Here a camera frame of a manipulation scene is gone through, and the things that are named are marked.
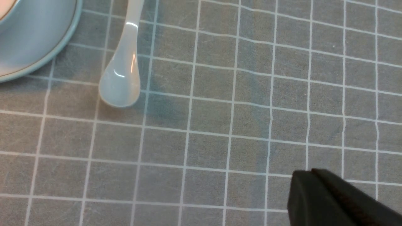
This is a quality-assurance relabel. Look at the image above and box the large plain white plate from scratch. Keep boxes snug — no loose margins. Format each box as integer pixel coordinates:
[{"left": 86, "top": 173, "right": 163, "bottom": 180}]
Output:
[{"left": 0, "top": 0, "right": 83, "bottom": 83}]

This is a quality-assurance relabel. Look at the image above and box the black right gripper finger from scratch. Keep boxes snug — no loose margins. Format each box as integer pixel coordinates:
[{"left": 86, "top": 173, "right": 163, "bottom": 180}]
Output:
[{"left": 287, "top": 168, "right": 402, "bottom": 226}]

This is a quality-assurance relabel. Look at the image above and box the grey checkered tablecloth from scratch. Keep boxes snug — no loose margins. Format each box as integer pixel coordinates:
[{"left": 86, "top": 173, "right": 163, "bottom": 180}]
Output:
[{"left": 0, "top": 0, "right": 402, "bottom": 226}]

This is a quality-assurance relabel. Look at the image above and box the plain white ceramic spoon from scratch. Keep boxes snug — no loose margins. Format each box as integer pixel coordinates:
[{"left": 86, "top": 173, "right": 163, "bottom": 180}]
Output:
[{"left": 99, "top": 0, "right": 144, "bottom": 108}]

